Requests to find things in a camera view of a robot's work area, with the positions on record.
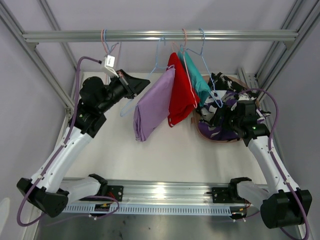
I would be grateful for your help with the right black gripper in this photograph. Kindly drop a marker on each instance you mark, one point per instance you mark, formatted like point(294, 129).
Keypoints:
point(225, 112)

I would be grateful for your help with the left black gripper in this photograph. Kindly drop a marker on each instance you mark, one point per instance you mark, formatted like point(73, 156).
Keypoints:
point(132, 86)

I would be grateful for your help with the purple camouflage trousers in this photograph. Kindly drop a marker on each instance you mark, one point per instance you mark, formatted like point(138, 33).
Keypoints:
point(207, 112)

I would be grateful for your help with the black white patterned trousers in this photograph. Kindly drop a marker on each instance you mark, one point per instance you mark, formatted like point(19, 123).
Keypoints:
point(225, 82)

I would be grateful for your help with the salmon pink wire hanger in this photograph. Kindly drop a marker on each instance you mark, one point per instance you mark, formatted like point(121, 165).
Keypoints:
point(173, 46)

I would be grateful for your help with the lilac trousers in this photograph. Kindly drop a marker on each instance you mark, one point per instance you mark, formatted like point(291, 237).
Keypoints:
point(153, 107)

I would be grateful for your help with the red trousers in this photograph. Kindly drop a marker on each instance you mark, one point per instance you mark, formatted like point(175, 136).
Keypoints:
point(184, 98)

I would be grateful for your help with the light blue wire hanger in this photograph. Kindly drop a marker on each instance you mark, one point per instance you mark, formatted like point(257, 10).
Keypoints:
point(109, 49)

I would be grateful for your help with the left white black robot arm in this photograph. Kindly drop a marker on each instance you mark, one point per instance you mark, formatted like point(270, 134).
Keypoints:
point(44, 190)

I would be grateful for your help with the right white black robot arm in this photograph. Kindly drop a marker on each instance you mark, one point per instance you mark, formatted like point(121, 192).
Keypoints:
point(284, 203)

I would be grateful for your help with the teal trousers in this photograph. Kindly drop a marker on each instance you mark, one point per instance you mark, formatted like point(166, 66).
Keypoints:
point(200, 86)

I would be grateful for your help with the translucent brown plastic basin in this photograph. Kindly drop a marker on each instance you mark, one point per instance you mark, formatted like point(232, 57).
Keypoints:
point(194, 120)

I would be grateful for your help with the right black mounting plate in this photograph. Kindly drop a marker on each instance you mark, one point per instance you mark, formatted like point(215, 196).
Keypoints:
point(224, 195)

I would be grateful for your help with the black mounting plate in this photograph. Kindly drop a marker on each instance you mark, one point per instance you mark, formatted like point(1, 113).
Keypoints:
point(113, 191)
point(224, 195)

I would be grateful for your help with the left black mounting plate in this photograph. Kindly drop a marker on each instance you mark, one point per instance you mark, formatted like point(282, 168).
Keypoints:
point(113, 191)

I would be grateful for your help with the aluminium hanging rail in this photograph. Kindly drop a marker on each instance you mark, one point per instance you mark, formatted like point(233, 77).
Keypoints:
point(86, 36)

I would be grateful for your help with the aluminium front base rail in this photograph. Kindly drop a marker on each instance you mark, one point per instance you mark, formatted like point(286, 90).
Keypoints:
point(165, 193)

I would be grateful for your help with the slotted grey cable duct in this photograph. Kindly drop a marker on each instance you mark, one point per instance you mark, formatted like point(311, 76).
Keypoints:
point(143, 209)

